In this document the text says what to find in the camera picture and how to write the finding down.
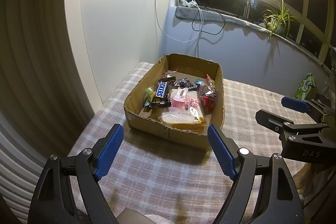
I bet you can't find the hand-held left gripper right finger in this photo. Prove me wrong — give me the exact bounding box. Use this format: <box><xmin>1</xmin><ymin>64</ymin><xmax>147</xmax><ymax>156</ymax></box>
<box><xmin>207</xmin><ymin>123</ymin><xmax>305</xmax><ymax>224</ymax></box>

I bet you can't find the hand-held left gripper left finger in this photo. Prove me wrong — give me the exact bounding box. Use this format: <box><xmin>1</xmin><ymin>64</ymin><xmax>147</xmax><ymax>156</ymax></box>
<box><xmin>29</xmin><ymin>123</ymin><xmax>124</xmax><ymax>224</ymax></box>

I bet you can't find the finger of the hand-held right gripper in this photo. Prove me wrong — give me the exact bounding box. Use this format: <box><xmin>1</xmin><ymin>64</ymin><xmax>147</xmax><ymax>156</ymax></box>
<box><xmin>281</xmin><ymin>97</ymin><xmax>330</xmax><ymax>117</ymax></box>
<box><xmin>255</xmin><ymin>109</ymin><xmax>330</xmax><ymax>140</ymax></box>

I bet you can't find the sliced bread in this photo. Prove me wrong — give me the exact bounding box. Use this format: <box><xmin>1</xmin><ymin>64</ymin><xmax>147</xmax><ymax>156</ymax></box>
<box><xmin>157</xmin><ymin>89</ymin><xmax>208</xmax><ymax>132</ymax></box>

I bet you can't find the brown cardboard box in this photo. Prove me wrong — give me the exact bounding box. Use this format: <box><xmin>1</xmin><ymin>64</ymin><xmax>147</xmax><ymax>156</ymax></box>
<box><xmin>123</xmin><ymin>53</ymin><xmax>226</xmax><ymax>149</ymax></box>

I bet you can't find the chocolate cake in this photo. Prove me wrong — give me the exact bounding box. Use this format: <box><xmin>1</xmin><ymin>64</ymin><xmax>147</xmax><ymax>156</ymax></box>
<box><xmin>198</xmin><ymin>74</ymin><xmax>219</xmax><ymax>115</ymax></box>

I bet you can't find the white pink candy packet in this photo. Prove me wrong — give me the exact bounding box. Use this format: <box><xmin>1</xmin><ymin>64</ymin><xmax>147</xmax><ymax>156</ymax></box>
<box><xmin>170</xmin><ymin>87</ymin><xmax>189</xmax><ymax>102</ymax></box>

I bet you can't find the yellow green candy packet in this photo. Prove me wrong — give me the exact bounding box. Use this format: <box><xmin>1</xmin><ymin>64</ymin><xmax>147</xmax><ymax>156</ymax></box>
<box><xmin>144</xmin><ymin>85</ymin><xmax>156</xmax><ymax>104</ymax></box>

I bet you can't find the black candy packet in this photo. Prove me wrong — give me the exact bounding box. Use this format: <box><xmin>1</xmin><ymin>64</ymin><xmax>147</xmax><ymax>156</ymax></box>
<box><xmin>175</xmin><ymin>78</ymin><xmax>200</xmax><ymax>90</ymax></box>

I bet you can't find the long brown chocolate bar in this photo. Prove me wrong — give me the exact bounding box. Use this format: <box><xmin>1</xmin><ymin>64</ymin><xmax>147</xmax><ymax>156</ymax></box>
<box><xmin>154</xmin><ymin>76</ymin><xmax>177</xmax><ymax>102</ymax></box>

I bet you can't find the green carton box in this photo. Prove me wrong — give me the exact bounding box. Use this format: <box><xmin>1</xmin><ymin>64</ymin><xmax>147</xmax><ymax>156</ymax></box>
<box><xmin>293</xmin><ymin>72</ymin><xmax>315</xmax><ymax>101</ymax></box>

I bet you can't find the potted spider plant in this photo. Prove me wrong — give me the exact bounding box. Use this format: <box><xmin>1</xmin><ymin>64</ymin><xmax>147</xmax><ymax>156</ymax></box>
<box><xmin>261</xmin><ymin>0</ymin><xmax>298</xmax><ymax>38</ymax></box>

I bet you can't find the black tripod stand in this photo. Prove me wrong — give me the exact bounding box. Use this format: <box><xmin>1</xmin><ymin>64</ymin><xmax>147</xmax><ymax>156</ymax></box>
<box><xmin>243</xmin><ymin>0</ymin><xmax>256</xmax><ymax>21</ymax></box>

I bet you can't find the white power strip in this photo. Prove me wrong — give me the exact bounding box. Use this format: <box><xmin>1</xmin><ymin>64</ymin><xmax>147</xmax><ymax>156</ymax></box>
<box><xmin>178</xmin><ymin>0</ymin><xmax>198</xmax><ymax>8</ymax></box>

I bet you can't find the black cable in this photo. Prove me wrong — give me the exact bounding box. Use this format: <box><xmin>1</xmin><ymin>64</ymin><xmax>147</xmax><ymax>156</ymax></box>
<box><xmin>191</xmin><ymin>5</ymin><xmax>226</xmax><ymax>37</ymax></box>

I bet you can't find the thin white cable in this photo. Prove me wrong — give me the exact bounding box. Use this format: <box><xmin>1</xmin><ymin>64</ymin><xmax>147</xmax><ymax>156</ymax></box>
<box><xmin>154</xmin><ymin>0</ymin><xmax>202</xmax><ymax>43</ymax></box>

